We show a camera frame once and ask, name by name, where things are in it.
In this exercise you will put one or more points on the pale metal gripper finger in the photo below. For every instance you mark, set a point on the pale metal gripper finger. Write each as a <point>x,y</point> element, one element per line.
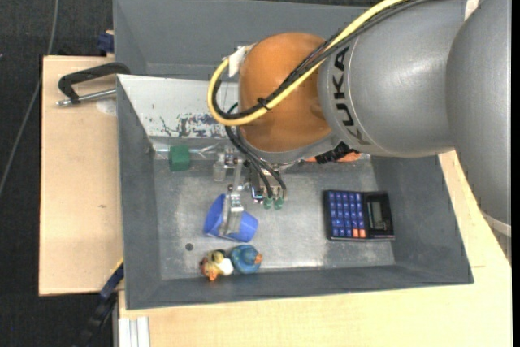
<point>234,215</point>
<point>219,170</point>

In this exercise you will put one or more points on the blue plastic cup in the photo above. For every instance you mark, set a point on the blue plastic cup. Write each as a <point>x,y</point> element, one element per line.
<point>248,226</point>

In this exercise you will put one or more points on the green cube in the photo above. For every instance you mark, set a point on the green cube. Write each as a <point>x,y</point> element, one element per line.
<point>179,158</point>

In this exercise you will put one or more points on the blue toy duck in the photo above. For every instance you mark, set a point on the blue toy duck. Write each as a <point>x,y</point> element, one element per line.
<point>245,259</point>

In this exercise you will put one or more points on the yellow and white toy duck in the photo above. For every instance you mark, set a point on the yellow and white toy duck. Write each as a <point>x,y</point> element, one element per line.
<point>217,266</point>

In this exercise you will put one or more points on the grey metal bin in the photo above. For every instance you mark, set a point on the grey metal bin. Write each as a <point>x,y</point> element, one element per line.
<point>308,260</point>

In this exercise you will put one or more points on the blue and black calculator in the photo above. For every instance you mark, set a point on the blue and black calculator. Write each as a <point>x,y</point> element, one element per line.
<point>345,215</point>

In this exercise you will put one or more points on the pale cardboard board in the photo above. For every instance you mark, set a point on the pale cardboard board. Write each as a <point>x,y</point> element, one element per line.
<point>77,191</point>

